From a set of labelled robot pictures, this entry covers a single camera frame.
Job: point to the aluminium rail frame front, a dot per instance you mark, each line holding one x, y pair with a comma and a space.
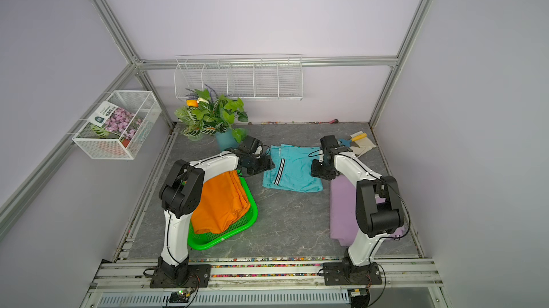
254, 282

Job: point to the purple flower picture card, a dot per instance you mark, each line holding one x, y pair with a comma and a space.
112, 121

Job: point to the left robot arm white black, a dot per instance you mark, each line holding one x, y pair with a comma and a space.
181, 193

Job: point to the blue garden fork yellow handle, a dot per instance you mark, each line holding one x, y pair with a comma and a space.
353, 139

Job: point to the white wire side basket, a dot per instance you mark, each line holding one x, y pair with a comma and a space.
142, 103

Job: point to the green plastic basket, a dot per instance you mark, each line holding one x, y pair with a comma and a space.
208, 240

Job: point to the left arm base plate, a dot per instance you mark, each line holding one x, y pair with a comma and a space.
183, 276

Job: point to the orange pants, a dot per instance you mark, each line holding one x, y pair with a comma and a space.
224, 201

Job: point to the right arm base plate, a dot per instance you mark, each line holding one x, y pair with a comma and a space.
343, 274

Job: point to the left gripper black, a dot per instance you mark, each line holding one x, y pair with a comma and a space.
266, 161

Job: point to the purple pants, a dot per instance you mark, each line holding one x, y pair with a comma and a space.
343, 213

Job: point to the potted green plant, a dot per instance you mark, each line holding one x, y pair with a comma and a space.
207, 113

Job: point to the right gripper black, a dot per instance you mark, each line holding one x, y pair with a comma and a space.
315, 171

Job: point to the white wire wall shelf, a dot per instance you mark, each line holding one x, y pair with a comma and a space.
271, 76

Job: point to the teal pants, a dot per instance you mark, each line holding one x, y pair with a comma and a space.
292, 170

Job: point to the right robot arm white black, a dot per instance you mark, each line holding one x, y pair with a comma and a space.
361, 252

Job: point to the cream gardening glove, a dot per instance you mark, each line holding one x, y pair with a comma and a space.
363, 146

